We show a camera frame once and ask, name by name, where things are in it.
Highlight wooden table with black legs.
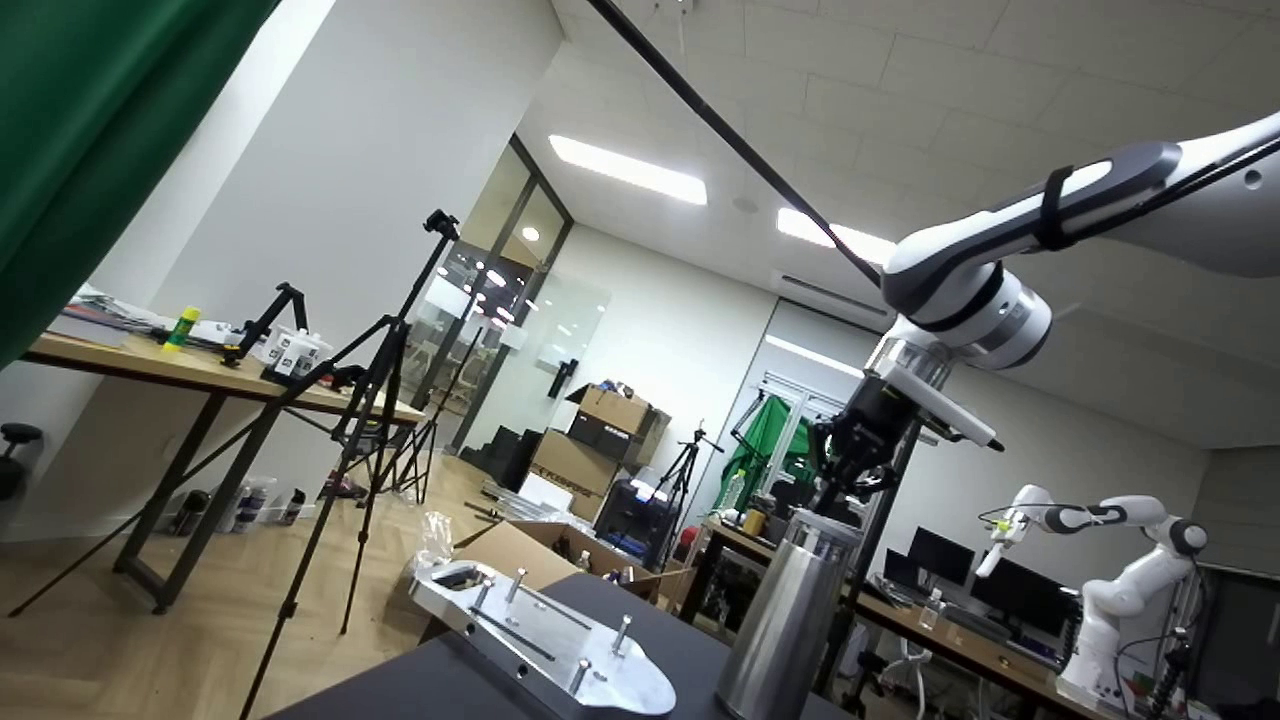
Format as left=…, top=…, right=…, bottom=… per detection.
left=15, top=326, right=433, bottom=620

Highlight large cardboard box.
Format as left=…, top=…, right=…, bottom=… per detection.
left=529, top=428, right=624, bottom=505

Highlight open flat cardboard box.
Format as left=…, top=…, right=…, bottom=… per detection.
left=457, top=516, right=671, bottom=607

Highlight black diagonal boom pole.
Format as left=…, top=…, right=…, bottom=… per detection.
left=582, top=0, right=891, bottom=293

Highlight steel flask lid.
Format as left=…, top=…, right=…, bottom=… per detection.
left=774, top=510, right=863, bottom=568

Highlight green yellow bottle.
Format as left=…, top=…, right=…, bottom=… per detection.
left=158, top=305, right=204, bottom=359

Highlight green cloth backdrop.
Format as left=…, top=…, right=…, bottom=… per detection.
left=0, top=0, right=282, bottom=371

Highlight small black tabletop tripod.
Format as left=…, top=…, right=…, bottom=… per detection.
left=215, top=279, right=313, bottom=371

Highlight long wooden office desk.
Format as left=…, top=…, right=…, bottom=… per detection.
left=698, top=516, right=1115, bottom=720

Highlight small cardboard box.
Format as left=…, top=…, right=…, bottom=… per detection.
left=573, top=383, right=671, bottom=450

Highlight stainless steel flask body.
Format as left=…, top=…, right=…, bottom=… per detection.
left=716, top=539, right=853, bottom=720

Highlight long ceiling light panel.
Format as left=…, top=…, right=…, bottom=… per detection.
left=773, top=203, right=905, bottom=271
left=544, top=133, right=711, bottom=212

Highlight clear plastic cup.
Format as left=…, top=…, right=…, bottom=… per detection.
left=417, top=510, right=458, bottom=576

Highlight tall black camera tripod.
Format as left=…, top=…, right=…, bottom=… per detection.
left=4, top=207, right=465, bottom=720

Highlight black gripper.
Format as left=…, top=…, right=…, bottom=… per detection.
left=811, top=371, right=927, bottom=528

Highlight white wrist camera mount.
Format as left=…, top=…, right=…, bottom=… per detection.
left=863, top=326, right=1007, bottom=456

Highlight hanging green cloth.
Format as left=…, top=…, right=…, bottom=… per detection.
left=716, top=392, right=796, bottom=514
left=779, top=414, right=837, bottom=493

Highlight white objects pile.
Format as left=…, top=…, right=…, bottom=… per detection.
left=257, top=328, right=339, bottom=389

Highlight silver metal plate with pegs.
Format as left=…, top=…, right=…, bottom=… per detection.
left=404, top=554, right=681, bottom=720

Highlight short black background tripod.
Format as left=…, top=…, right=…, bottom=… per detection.
left=646, top=423, right=711, bottom=539

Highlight black computer monitor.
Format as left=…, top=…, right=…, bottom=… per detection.
left=967, top=556, right=1073, bottom=641
left=905, top=523, right=978, bottom=593

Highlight black vertical stand pole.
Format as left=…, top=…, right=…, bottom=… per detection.
left=811, top=419, right=931, bottom=701

